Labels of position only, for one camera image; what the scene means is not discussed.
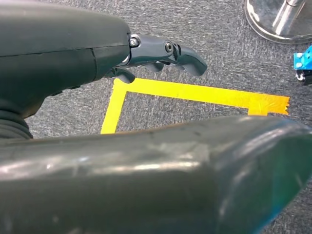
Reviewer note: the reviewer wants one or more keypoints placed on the yellow floor tape square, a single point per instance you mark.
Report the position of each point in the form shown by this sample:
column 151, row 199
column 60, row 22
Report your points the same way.
column 195, row 93

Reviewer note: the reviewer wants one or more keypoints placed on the dark glossy robot body shell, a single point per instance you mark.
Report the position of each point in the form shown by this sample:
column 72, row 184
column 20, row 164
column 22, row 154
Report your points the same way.
column 122, row 187

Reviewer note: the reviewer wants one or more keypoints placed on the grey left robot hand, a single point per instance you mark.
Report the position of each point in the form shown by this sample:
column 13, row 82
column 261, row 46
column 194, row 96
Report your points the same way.
column 48, row 48

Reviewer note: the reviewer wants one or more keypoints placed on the blue metal shelf rack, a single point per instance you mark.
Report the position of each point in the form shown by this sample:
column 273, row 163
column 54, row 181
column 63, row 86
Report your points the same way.
column 303, row 61

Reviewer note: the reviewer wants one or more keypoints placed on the chrome stanchion post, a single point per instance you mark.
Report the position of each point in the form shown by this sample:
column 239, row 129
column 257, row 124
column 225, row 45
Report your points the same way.
column 268, row 25

